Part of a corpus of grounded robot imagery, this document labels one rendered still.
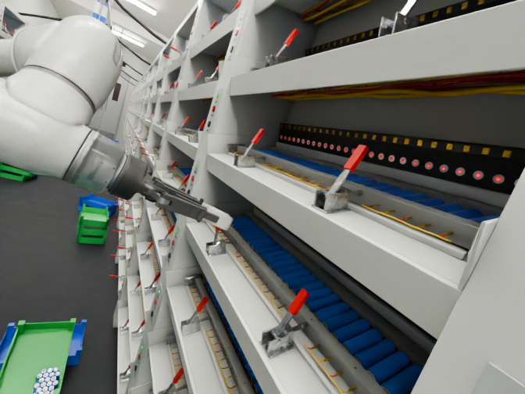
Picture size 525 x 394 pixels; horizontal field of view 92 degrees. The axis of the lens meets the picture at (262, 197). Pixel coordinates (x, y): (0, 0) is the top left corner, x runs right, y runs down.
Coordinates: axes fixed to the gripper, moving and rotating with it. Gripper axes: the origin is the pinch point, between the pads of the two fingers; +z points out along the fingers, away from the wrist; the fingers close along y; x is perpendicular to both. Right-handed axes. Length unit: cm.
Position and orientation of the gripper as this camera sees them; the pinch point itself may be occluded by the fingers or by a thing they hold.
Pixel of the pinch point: (215, 216)
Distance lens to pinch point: 55.5
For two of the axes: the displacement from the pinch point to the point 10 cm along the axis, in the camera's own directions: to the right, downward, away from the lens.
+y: 4.6, 2.9, -8.4
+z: 7.3, 4.2, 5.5
